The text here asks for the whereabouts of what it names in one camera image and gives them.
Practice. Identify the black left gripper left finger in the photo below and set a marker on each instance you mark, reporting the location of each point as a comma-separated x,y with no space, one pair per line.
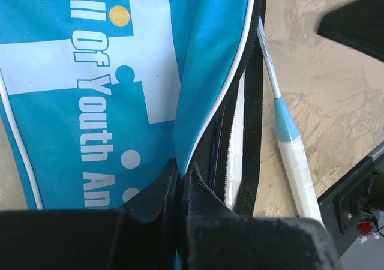
140,234

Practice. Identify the blue sport racket bag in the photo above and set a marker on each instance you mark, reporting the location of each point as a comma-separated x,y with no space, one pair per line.
98,95

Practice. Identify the blue badminton racket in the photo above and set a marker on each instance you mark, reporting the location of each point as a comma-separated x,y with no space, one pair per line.
234,159
290,143

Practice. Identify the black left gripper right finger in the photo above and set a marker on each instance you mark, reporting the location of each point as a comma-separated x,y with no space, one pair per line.
214,237

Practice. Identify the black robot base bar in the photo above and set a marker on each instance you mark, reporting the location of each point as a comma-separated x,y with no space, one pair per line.
342,204

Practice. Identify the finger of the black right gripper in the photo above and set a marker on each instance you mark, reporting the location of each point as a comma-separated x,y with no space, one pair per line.
358,24

